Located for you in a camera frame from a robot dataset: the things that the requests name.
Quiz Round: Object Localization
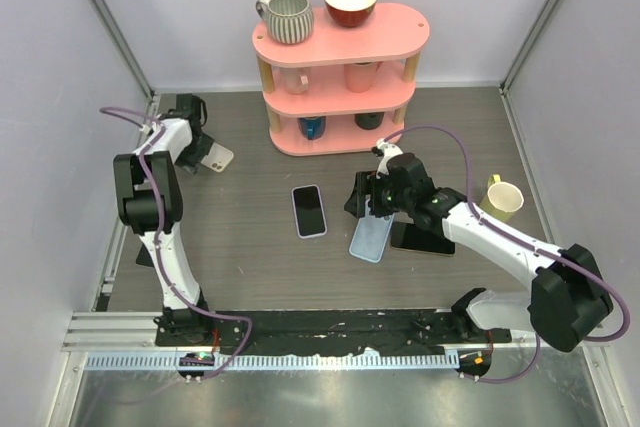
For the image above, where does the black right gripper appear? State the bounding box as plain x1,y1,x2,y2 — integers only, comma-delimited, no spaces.
345,170,413,219

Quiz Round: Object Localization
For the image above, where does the beige phone case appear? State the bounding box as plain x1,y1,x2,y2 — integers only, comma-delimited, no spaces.
200,142,234,173

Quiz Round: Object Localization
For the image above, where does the lavender phone case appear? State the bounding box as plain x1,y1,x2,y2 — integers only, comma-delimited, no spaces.
291,184,329,240

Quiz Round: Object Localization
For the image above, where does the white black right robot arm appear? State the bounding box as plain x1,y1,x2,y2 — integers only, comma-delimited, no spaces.
344,153,613,352

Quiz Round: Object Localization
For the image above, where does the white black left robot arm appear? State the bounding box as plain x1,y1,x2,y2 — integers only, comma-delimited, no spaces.
113,94,213,346

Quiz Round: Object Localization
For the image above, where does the light blue phone case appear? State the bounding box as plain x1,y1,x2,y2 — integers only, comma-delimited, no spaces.
349,214,394,263

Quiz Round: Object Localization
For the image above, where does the black gold smartphone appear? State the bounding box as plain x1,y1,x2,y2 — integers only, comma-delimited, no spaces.
390,222,456,256

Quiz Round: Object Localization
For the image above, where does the black cup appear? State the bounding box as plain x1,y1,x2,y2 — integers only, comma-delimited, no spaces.
354,112,385,131

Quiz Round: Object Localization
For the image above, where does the blue mug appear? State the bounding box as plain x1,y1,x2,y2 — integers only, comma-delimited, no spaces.
298,116,326,141

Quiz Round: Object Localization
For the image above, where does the pink three-tier shelf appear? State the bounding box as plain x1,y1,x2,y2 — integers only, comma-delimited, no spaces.
252,3,430,156

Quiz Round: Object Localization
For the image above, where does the pink cup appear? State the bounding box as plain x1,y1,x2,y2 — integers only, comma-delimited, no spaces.
344,62,382,93

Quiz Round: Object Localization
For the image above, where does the pale pink mug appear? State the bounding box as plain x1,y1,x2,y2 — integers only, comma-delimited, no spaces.
280,68,309,95

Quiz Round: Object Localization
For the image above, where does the yellow mug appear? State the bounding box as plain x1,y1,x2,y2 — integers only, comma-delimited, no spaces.
480,174,524,223

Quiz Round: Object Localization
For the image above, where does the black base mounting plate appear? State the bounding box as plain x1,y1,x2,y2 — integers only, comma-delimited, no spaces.
155,309,512,357

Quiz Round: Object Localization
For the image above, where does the grey striped mug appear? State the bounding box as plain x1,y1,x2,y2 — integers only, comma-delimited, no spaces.
255,0,314,45

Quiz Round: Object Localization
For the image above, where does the red white bowl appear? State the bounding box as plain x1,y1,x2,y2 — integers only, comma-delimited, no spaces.
324,0,378,28

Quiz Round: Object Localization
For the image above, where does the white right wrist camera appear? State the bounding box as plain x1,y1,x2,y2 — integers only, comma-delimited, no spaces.
371,139,403,179

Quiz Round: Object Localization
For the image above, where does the white slotted cable duct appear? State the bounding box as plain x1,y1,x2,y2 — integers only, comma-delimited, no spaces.
85,350,459,372

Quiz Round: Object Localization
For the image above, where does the aluminium front rail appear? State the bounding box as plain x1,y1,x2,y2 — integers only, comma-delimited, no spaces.
62,305,610,351

